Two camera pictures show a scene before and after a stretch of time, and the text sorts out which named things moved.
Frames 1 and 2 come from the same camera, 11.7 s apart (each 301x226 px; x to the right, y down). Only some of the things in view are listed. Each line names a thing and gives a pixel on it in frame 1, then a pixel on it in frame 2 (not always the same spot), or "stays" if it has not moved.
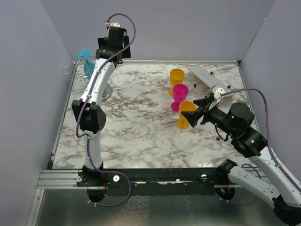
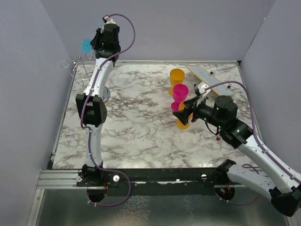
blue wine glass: [89, 64] → [86, 46]
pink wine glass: [180, 92] stays
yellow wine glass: [176, 76] stays
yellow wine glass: [183, 123] stays
